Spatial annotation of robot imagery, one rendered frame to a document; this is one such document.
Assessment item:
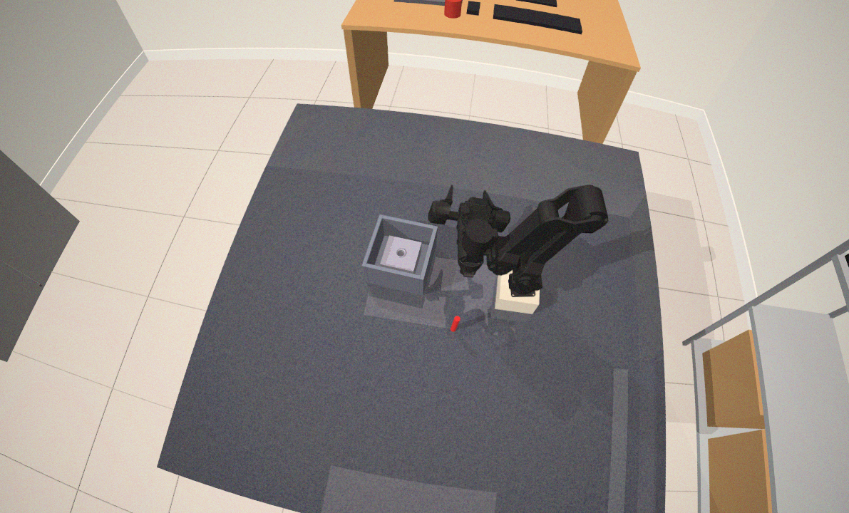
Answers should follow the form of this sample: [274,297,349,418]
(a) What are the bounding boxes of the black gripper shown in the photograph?
[428,185,510,244]

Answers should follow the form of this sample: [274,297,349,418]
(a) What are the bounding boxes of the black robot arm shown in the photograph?
[458,185,608,297]

